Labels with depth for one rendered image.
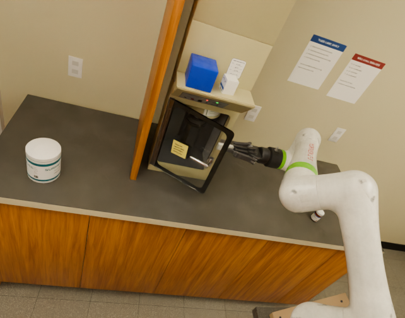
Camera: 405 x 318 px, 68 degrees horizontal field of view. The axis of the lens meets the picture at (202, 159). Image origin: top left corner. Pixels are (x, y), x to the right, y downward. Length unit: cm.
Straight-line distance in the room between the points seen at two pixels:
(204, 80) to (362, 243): 73
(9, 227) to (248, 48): 130
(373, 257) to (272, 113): 118
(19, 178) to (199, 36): 94
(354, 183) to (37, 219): 128
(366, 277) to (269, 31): 86
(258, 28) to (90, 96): 106
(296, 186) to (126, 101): 118
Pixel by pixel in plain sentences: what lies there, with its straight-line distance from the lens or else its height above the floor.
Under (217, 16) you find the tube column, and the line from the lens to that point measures 116.
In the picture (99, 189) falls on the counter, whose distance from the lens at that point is 144.
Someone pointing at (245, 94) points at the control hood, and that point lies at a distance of 127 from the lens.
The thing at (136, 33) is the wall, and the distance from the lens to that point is 165.
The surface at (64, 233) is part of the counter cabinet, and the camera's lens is 160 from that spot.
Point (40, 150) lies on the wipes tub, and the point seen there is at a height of 109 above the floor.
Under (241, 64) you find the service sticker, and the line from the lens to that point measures 124.
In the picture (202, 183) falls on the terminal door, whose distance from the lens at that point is 144.
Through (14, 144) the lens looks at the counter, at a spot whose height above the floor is 94.
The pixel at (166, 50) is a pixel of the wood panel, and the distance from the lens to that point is 110.
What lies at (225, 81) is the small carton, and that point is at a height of 156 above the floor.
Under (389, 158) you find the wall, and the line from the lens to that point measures 261.
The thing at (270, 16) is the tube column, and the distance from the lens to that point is 120.
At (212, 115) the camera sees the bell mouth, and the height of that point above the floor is 133.
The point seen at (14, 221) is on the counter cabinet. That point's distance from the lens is 160.
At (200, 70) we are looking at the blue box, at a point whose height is 159.
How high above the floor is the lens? 205
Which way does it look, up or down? 40 degrees down
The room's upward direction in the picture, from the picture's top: 25 degrees clockwise
